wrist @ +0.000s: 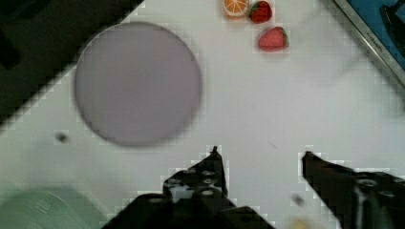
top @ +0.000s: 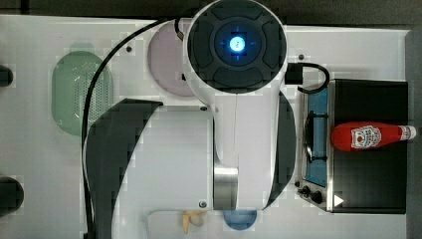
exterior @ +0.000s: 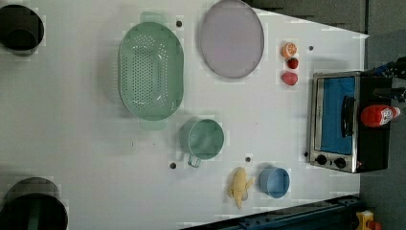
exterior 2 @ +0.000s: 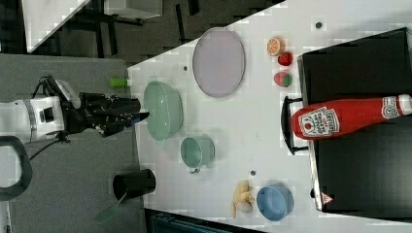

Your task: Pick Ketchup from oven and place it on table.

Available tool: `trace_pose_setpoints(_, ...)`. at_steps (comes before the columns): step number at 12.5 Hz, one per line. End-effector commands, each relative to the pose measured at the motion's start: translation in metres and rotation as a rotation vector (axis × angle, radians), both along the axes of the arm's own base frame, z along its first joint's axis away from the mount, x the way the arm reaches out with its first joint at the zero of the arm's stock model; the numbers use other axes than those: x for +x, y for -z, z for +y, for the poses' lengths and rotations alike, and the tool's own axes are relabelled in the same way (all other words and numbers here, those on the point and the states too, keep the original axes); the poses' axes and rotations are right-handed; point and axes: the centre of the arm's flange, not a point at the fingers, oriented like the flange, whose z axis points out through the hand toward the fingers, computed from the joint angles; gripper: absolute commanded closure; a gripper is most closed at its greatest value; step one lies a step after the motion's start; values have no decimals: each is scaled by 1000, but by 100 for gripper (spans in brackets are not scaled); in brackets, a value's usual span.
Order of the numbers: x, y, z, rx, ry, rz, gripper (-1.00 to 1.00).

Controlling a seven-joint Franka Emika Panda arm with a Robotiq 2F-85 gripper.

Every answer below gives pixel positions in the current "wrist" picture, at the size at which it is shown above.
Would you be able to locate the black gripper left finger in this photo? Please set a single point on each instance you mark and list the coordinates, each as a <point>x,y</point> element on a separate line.
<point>206,174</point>

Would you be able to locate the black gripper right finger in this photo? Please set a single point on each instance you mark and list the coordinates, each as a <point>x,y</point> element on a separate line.
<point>359,200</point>

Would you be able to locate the silver black toaster oven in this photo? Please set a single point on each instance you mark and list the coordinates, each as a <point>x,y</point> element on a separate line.
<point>379,27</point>

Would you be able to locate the round grey plate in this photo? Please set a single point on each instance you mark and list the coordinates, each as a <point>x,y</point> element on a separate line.
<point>137,84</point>

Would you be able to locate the pink strawberry toy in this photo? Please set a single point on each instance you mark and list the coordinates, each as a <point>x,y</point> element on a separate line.
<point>274,40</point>

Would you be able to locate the green mug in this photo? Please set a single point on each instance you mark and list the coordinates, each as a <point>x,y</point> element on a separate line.
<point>49,208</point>

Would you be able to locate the orange slice toy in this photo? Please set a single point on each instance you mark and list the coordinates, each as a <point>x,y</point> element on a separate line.
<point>235,8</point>

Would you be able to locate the dark red strawberry toy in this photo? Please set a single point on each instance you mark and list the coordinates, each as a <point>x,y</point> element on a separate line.
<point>260,12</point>

